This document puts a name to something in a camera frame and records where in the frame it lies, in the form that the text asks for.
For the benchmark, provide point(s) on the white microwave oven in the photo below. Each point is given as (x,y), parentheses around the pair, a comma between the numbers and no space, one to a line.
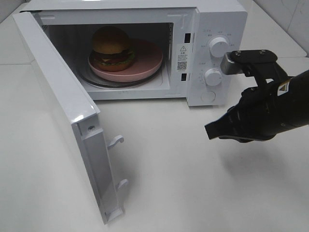
(182,29)

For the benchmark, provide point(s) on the burger with lettuce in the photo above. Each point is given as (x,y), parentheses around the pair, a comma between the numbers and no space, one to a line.
(112,50)

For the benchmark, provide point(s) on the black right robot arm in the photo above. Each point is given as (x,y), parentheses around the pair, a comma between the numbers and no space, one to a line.
(293,97)

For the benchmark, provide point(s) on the white microwave door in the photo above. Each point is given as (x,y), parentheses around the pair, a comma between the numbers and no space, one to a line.
(75,113)

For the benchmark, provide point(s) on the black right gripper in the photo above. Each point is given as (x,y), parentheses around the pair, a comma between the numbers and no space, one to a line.
(261,121)

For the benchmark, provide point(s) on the round white door button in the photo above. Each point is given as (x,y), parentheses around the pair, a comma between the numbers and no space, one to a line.
(208,96)

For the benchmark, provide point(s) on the glass turntable tray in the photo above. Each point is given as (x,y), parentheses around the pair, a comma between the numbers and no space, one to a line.
(90,77)

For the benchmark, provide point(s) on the pink round plate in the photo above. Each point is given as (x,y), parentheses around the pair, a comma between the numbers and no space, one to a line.
(148,59)

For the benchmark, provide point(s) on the white dial knob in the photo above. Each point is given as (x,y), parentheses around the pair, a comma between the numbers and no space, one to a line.
(213,77)
(218,46)

